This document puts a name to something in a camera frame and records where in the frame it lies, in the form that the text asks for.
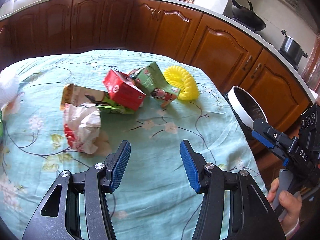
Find yellow foam fruit net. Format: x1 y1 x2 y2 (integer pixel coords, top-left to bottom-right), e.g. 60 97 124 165
163 66 200 101

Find white foam fruit net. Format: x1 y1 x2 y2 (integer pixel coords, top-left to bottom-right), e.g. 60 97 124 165
0 67 20 107

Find white trash bin black liner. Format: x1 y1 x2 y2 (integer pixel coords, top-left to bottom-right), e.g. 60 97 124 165
227 86 268 130

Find brown wooden kitchen cabinets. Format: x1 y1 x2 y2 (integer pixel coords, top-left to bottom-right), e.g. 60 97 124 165
1 0 314 131

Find person's right hand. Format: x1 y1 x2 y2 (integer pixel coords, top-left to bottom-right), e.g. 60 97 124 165
278 191 302 239

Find crumpled white red bag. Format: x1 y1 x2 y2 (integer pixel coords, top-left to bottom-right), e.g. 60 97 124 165
63 103 101 154

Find teal floral tablecloth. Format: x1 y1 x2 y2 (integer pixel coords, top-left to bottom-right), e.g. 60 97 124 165
1 50 265 239

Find red milk carton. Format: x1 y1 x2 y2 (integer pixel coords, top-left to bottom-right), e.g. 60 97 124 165
103 69 146 111

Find flattened beige paper box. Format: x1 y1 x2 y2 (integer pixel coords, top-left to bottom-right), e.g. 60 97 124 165
60 83 107 111

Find black cooking pot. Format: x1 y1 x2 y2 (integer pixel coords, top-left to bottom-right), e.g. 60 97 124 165
278 29 308 69

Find green milk carton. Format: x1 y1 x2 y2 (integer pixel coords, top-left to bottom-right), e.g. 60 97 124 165
129 62 181 108

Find black wok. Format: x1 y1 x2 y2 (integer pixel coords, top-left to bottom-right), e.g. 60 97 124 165
231 0 266 31

